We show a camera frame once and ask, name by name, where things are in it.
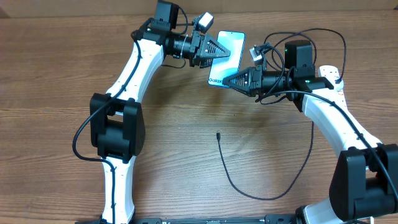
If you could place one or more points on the teal Galaxy smartphone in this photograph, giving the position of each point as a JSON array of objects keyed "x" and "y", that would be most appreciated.
[{"x": 224, "y": 67}]

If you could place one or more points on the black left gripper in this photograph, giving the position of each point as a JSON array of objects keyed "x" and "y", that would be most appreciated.
[{"x": 195, "y": 48}]

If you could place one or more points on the white power strip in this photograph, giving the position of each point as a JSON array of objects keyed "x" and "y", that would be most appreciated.
[{"x": 336, "y": 94}]

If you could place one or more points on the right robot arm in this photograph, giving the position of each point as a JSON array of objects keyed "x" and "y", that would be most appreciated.
[{"x": 364, "y": 183}]

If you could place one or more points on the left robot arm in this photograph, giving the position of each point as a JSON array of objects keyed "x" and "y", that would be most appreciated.
[{"x": 116, "y": 118}]

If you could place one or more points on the white charger plug adapter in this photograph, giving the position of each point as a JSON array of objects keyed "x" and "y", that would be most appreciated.
[{"x": 338, "y": 84}]

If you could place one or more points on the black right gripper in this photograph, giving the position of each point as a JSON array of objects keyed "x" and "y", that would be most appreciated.
[{"x": 250, "y": 86}]

